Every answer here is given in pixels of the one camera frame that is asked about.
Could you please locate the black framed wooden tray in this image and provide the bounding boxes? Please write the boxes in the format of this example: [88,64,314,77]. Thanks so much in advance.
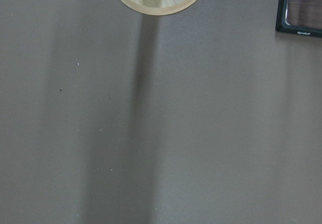
[275,0,321,38]

